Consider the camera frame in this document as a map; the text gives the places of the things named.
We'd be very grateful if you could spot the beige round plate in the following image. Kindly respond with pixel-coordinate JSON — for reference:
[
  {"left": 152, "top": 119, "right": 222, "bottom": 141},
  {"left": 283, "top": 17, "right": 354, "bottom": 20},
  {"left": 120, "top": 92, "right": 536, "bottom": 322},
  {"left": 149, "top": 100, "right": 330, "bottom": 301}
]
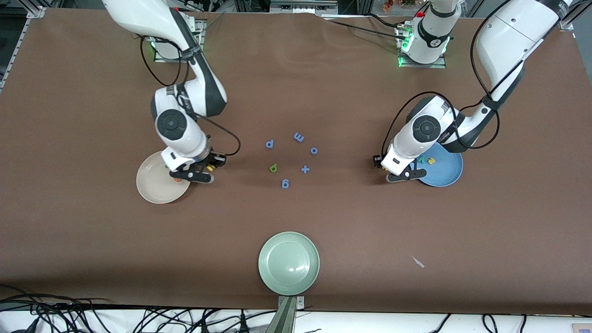
[{"left": 136, "top": 151, "right": 191, "bottom": 204}]

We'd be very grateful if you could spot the blue round plate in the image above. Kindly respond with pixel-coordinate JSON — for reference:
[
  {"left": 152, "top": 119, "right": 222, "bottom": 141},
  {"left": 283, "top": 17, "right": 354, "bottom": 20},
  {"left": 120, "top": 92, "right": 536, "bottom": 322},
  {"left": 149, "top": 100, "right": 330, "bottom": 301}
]
[{"left": 416, "top": 141, "right": 464, "bottom": 188}]

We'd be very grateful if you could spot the brown table cover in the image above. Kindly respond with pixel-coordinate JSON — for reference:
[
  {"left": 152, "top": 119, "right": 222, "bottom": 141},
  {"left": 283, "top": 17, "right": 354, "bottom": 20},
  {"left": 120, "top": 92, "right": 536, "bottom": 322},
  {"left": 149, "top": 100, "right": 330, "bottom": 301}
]
[{"left": 0, "top": 8, "right": 592, "bottom": 316}]

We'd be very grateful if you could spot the green round plate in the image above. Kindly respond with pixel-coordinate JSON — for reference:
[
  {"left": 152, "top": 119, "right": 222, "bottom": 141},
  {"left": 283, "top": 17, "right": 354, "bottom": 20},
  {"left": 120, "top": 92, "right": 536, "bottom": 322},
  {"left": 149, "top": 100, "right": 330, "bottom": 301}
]
[{"left": 258, "top": 231, "right": 321, "bottom": 296}]

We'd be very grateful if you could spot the silver metal box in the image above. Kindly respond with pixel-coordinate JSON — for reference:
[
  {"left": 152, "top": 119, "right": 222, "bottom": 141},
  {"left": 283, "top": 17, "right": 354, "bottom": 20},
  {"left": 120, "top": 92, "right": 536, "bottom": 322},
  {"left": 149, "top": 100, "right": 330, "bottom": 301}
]
[{"left": 270, "top": 0, "right": 339, "bottom": 14}]

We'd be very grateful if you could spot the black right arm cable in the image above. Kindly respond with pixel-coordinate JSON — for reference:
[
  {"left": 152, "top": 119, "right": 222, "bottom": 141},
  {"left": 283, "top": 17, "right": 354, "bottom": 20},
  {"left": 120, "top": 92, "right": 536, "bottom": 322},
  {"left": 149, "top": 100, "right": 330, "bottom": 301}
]
[{"left": 140, "top": 35, "right": 242, "bottom": 157}]

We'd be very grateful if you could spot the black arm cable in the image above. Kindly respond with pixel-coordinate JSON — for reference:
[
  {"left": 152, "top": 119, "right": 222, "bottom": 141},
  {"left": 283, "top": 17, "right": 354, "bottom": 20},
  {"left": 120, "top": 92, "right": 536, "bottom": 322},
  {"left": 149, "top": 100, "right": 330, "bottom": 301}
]
[
  {"left": 382, "top": 0, "right": 501, "bottom": 158},
  {"left": 140, "top": 35, "right": 242, "bottom": 157}
]

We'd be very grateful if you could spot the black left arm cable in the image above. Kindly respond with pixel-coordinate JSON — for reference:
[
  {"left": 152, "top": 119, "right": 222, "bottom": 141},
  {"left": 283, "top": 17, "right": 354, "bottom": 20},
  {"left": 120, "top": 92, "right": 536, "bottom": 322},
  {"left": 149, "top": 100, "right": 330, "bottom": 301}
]
[{"left": 382, "top": 0, "right": 501, "bottom": 158}]

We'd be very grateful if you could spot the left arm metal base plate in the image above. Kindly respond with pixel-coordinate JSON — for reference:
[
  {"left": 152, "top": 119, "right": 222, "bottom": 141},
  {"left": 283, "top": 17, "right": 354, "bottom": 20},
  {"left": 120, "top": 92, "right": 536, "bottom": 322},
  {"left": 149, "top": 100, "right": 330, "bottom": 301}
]
[{"left": 398, "top": 25, "right": 447, "bottom": 69}]

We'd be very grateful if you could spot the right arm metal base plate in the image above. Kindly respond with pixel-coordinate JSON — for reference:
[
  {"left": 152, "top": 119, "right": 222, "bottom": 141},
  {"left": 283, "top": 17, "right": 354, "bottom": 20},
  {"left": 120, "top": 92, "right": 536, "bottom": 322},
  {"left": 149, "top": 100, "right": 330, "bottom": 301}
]
[{"left": 154, "top": 18, "right": 206, "bottom": 63}]

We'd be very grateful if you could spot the black base power cable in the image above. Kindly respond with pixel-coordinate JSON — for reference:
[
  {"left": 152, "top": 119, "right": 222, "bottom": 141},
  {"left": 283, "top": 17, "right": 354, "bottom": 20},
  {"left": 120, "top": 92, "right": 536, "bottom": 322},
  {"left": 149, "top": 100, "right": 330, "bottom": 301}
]
[{"left": 324, "top": 18, "right": 407, "bottom": 42}]

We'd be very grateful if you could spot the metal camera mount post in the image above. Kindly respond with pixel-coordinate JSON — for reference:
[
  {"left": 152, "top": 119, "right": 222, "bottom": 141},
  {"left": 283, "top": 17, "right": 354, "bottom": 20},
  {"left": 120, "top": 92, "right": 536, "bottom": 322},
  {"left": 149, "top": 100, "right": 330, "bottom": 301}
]
[{"left": 265, "top": 295, "right": 306, "bottom": 333}]

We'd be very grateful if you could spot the aluminium table rail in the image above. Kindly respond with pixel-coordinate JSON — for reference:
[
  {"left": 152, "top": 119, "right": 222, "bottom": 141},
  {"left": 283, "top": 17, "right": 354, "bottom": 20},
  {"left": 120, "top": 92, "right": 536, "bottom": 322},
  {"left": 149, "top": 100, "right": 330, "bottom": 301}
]
[{"left": 0, "top": 12, "right": 44, "bottom": 93}]

